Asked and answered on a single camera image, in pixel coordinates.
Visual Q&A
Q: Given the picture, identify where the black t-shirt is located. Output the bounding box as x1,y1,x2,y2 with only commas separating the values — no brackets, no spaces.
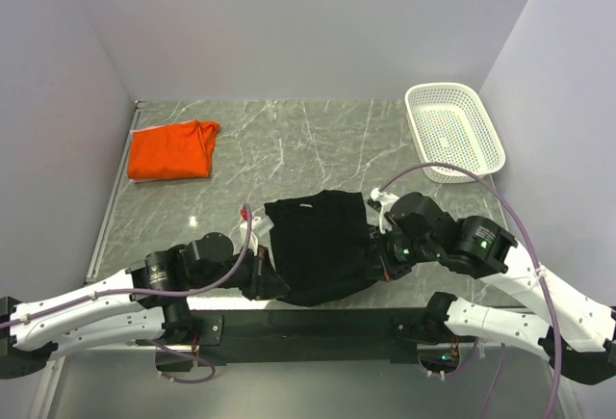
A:
264,190,376,307

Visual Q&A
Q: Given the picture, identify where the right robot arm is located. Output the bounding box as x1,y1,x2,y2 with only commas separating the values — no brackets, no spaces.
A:
367,189,615,385

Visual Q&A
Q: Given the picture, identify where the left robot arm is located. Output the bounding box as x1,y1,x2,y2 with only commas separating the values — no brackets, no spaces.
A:
1,232,290,380

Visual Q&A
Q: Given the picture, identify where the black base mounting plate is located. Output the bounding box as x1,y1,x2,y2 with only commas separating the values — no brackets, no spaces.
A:
153,307,463,368

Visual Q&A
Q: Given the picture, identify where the white perforated plastic basket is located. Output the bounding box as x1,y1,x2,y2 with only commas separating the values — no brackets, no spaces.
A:
404,82,506,177

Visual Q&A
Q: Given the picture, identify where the folded orange t-shirt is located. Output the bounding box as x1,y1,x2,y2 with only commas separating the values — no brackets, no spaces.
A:
126,119,220,182

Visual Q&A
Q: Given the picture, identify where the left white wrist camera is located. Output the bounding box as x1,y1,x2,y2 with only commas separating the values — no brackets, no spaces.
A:
240,207,273,250

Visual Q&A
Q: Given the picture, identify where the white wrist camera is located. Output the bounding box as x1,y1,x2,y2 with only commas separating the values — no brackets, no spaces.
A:
240,207,273,250
366,188,399,234

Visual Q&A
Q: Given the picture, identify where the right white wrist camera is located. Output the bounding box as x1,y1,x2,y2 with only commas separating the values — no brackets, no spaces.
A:
366,188,399,234

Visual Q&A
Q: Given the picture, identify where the aluminium frame rail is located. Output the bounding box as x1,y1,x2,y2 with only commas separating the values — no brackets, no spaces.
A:
28,338,149,419

